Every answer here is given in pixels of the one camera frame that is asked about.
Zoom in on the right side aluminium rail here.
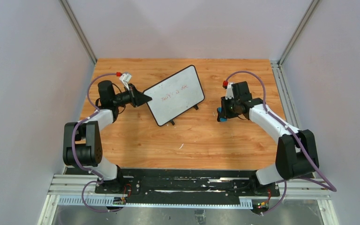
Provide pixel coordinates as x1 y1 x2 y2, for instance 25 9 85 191
270 60 302 128

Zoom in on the white whiteboard black frame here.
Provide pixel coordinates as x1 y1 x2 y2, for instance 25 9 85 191
143 65 205 127

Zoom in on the slotted cable duct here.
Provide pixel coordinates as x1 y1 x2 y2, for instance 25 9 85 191
58 195 254 210

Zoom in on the aluminium corner post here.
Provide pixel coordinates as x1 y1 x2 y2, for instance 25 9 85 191
277 0 321 67
59 0 98 65

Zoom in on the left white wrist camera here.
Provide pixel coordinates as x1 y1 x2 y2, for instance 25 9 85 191
119 72 132 90

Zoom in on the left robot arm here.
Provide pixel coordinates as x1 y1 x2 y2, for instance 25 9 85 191
63 80 152 186

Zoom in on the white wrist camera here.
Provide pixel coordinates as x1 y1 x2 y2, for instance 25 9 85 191
225 82 234 100
119 72 132 90

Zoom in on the blue black whiteboard eraser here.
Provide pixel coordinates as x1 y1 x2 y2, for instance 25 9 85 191
217 107 228 123

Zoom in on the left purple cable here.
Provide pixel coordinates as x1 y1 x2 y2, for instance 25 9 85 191
71 72 125 213

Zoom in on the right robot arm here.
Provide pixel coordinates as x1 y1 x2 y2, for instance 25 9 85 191
217 81 319 186

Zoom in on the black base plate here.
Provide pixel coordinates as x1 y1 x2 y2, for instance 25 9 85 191
95 168 279 205

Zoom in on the aluminium frame rail front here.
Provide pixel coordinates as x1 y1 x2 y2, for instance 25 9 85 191
48 175 330 199

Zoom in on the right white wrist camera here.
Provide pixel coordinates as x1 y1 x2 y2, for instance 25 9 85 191
225 82 234 100

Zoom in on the right aluminium corner post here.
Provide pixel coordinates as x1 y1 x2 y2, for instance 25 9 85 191
277 0 321 67

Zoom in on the left aluminium corner post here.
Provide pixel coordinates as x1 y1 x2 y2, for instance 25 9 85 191
59 0 98 65

